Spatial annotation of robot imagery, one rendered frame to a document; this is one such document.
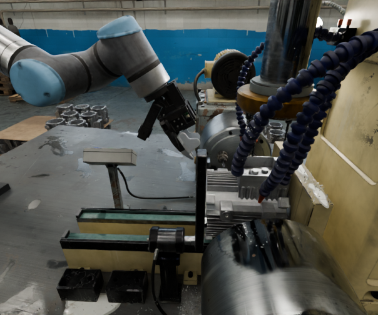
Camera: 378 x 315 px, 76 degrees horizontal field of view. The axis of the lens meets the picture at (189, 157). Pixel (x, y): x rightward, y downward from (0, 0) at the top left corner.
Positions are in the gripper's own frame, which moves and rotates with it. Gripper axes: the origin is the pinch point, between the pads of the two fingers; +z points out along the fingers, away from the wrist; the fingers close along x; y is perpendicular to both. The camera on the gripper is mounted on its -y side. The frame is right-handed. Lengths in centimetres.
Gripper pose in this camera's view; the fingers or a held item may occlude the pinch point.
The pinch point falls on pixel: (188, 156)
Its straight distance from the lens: 68.4
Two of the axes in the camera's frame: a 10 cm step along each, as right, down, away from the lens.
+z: 5.0, 7.7, 4.0
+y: 8.7, -4.2, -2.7
